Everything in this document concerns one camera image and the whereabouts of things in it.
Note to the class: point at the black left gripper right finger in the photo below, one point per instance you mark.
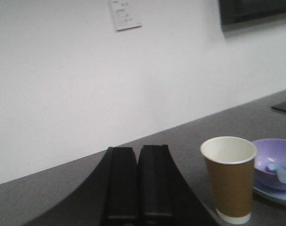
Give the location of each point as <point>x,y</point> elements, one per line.
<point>165,197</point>

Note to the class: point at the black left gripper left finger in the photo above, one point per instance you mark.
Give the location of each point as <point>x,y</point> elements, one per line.
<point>107,197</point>

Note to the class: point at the brown paper cup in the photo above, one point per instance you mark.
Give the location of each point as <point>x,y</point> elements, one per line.
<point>230,165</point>

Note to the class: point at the purple bowl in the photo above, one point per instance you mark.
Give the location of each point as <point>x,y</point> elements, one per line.
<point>269,150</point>

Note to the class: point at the light blue spoon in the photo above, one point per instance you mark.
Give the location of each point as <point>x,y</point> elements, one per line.
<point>279,170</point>

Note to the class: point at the light blue plate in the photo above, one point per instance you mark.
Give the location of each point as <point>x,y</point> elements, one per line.
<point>274,195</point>

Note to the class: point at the black range hood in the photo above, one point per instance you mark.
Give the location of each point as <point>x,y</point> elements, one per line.
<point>240,15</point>

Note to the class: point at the white wall socket right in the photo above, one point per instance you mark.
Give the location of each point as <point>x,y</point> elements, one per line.
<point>125,14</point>

